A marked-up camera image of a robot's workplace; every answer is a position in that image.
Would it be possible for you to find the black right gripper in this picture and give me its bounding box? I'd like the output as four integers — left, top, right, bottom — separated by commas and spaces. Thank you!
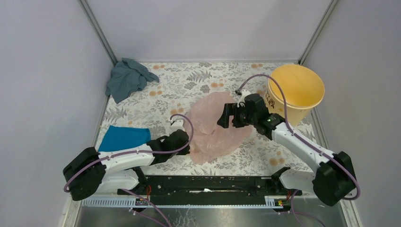
217, 103, 257, 128

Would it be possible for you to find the pink plastic trash bag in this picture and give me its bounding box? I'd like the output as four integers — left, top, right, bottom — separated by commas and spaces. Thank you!
186, 91, 253, 164

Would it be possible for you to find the yellow trash bin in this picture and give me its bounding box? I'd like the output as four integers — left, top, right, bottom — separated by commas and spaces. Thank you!
263, 64, 325, 126

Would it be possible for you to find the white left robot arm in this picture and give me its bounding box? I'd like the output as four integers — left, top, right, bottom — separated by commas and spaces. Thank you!
62, 129, 192, 201

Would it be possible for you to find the floral patterned table mat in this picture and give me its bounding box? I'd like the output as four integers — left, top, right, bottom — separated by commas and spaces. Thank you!
95, 62, 310, 176

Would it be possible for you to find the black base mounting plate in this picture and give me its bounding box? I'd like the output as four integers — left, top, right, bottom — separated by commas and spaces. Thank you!
117, 175, 302, 206

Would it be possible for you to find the blue folded cloth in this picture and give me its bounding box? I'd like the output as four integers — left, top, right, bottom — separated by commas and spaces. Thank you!
98, 125, 151, 152

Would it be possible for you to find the grey crumpled cloth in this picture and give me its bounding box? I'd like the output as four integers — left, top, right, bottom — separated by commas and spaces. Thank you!
105, 58, 160, 104

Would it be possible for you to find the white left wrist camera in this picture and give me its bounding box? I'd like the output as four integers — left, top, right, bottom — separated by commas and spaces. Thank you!
170, 118, 185, 132

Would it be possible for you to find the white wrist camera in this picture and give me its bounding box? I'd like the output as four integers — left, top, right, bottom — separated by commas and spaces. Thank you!
170, 118, 185, 132
235, 89, 251, 107

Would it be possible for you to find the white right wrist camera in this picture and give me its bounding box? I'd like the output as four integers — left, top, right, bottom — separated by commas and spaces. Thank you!
235, 89, 251, 107

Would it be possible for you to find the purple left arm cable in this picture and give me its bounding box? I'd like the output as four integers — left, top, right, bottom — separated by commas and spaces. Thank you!
63, 113, 195, 227

